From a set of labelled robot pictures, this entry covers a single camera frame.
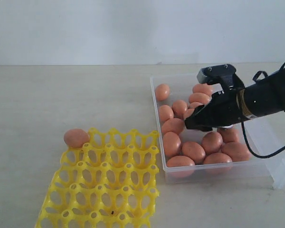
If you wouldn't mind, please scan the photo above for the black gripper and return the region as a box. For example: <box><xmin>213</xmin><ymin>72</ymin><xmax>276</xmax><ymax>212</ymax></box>
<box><xmin>184</xmin><ymin>74</ymin><xmax>283</xmax><ymax>132</ymax></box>

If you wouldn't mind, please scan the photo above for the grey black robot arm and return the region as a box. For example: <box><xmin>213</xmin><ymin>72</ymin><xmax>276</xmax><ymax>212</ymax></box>
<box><xmin>184</xmin><ymin>64</ymin><xmax>285</xmax><ymax>132</ymax></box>

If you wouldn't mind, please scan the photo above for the brown egg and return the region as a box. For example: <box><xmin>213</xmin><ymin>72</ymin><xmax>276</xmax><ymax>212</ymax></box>
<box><xmin>221</xmin><ymin>142</ymin><xmax>252</xmax><ymax>162</ymax></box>
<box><xmin>166</xmin><ymin>155</ymin><xmax>195</xmax><ymax>179</ymax></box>
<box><xmin>203</xmin><ymin>152</ymin><xmax>232</xmax><ymax>175</ymax></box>
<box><xmin>188</xmin><ymin>102</ymin><xmax>204</xmax><ymax>109</ymax></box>
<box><xmin>217</xmin><ymin>127</ymin><xmax>239</xmax><ymax>143</ymax></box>
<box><xmin>161</xmin><ymin>118</ymin><xmax>185</xmax><ymax>135</ymax></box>
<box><xmin>192</xmin><ymin>84</ymin><xmax>213</xmax><ymax>97</ymax></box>
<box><xmin>183</xmin><ymin>108</ymin><xmax>195</xmax><ymax>120</ymax></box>
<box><xmin>171</xmin><ymin>100</ymin><xmax>188</xmax><ymax>119</ymax></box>
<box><xmin>181</xmin><ymin>142</ymin><xmax>206</xmax><ymax>164</ymax></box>
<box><xmin>201</xmin><ymin>132</ymin><xmax>223</xmax><ymax>155</ymax></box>
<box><xmin>188</xmin><ymin>93</ymin><xmax>211</xmax><ymax>105</ymax></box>
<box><xmin>162</xmin><ymin>132</ymin><xmax>181</xmax><ymax>157</ymax></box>
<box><xmin>64</xmin><ymin>128</ymin><xmax>89</xmax><ymax>148</ymax></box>
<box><xmin>154</xmin><ymin>84</ymin><xmax>170</xmax><ymax>101</ymax></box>

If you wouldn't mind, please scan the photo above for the clear plastic container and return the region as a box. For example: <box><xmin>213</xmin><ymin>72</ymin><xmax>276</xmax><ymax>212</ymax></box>
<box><xmin>150</xmin><ymin>72</ymin><xmax>285</xmax><ymax>189</ymax></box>

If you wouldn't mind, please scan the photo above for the yellow plastic egg tray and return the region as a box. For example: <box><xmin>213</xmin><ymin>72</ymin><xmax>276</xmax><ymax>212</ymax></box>
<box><xmin>35</xmin><ymin>128</ymin><xmax>159</xmax><ymax>228</ymax></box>

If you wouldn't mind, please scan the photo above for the brown egg left edge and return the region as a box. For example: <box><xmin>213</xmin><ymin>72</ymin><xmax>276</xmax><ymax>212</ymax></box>
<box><xmin>158</xmin><ymin>105</ymin><xmax>174</xmax><ymax>123</ymax></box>

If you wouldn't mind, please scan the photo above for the black cable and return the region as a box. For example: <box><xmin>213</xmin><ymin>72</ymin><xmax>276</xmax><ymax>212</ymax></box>
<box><xmin>239</xmin><ymin>53</ymin><xmax>285</xmax><ymax>159</ymax></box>

